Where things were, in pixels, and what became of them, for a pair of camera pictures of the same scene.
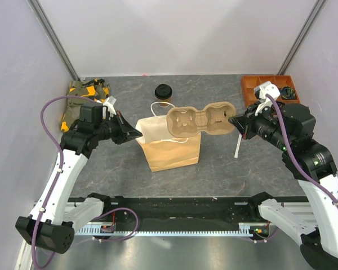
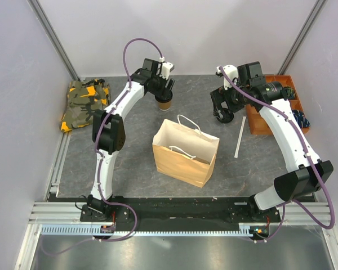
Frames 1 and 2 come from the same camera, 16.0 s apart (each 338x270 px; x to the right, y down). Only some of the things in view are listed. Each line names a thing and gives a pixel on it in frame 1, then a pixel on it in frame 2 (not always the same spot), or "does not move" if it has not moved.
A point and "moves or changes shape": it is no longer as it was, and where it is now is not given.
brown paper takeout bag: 164,151 moves or changes shape
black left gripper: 129,131 → 164,81
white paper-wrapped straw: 237,148 does not move
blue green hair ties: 288,93 does not move
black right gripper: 245,124 → 221,95
